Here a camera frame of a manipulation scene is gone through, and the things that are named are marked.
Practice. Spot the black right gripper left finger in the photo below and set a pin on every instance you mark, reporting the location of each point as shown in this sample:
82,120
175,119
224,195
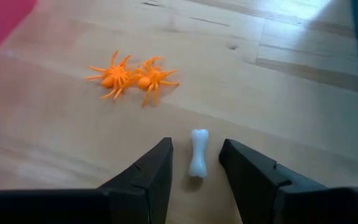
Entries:
73,208

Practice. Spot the white plastic bone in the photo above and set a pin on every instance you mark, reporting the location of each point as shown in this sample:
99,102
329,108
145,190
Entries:
198,152

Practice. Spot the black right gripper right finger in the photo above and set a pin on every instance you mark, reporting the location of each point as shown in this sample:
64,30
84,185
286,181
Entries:
291,208

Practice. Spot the orange plastic spider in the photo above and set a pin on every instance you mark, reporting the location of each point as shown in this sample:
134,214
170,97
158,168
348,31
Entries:
149,81
112,77

